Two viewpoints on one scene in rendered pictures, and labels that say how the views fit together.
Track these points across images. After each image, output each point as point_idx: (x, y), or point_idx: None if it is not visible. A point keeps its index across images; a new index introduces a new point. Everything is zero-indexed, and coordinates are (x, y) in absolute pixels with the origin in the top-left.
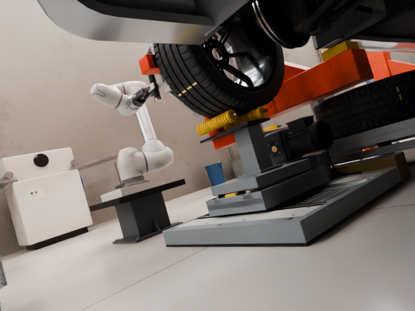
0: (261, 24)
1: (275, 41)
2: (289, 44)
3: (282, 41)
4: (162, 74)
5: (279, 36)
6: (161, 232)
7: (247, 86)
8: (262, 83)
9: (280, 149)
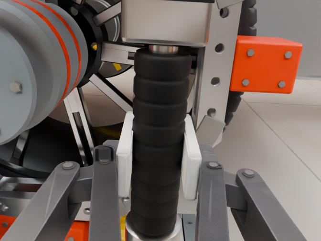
0: None
1: (123, 70)
2: (113, 76)
3: (123, 72)
4: (240, 100)
5: (129, 68)
6: None
7: (102, 126)
8: (55, 120)
9: None
